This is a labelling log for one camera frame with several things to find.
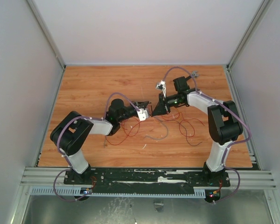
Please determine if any adjustable wrench black handle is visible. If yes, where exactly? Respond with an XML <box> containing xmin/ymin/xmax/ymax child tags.
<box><xmin>191</xmin><ymin>70</ymin><xmax>199</xmax><ymax>78</ymax></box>

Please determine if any grey slotted cable duct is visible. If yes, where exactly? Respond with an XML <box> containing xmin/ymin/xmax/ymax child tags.
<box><xmin>29</xmin><ymin>186</ymin><xmax>206</xmax><ymax>198</ymax></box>

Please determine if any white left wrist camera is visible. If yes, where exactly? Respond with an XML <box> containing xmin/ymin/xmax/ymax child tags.
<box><xmin>137</xmin><ymin>108</ymin><xmax>149</xmax><ymax>121</ymax></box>

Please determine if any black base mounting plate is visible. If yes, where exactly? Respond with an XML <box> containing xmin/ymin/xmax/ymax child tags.
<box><xmin>63</xmin><ymin>168</ymin><xmax>231</xmax><ymax>194</ymax></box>

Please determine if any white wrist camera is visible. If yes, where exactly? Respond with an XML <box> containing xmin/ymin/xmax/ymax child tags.
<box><xmin>137</xmin><ymin>108</ymin><xmax>149</xmax><ymax>121</ymax></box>
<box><xmin>156</xmin><ymin>80</ymin><xmax>167</xmax><ymax>97</ymax></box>

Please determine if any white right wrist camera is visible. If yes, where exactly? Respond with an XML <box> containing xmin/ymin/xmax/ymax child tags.
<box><xmin>156</xmin><ymin>80</ymin><xmax>167</xmax><ymax>97</ymax></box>

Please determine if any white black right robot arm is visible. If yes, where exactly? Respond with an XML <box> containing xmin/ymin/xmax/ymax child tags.
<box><xmin>152</xmin><ymin>77</ymin><xmax>243</xmax><ymax>186</ymax></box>

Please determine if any aluminium frame rail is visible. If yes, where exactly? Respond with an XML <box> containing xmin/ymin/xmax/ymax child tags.
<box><xmin>226</xmin><ymin>170</ymin><xmax>277</xmax><ymax>190</ymax></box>

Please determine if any purple dark wire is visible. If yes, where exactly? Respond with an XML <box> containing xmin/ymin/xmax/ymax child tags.
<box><xmin>185</xmin><ymin>126</ymin><xmax>203</xmax><ymax>147</ymax></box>

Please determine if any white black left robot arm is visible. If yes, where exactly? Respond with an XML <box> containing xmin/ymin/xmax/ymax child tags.
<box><xmin>50</xmin><ymin>98</ymin><xmax>150</xmax><ymax>184</ymax></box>

